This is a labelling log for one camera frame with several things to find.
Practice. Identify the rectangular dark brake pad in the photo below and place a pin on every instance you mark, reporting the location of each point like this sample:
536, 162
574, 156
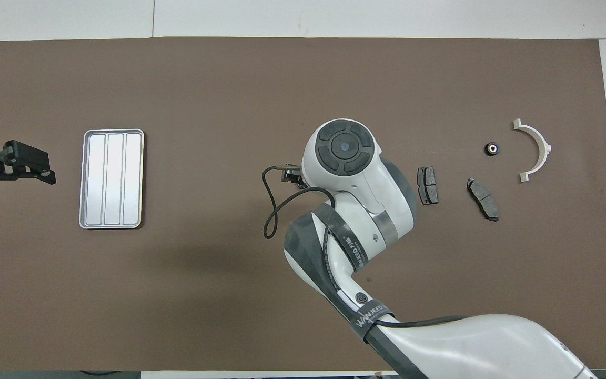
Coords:
427, 185

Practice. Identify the large black bearing gear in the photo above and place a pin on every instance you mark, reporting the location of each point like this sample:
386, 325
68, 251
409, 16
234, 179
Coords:
492, 149

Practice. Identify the brown table mat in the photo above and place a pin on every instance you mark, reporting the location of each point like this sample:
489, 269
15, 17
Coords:
203, 295

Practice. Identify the curved dark brake pad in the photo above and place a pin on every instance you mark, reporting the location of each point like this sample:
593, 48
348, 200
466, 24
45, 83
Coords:
483, 199

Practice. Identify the white semicircular bracket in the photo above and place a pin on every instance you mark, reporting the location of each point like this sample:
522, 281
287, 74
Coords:
537, 138

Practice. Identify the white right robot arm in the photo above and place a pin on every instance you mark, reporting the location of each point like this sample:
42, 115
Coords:
355, 179

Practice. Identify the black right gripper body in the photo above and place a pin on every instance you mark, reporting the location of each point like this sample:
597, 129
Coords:
293, 176

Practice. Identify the silver metal tray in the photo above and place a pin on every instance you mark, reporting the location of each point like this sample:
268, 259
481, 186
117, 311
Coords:
111, 179

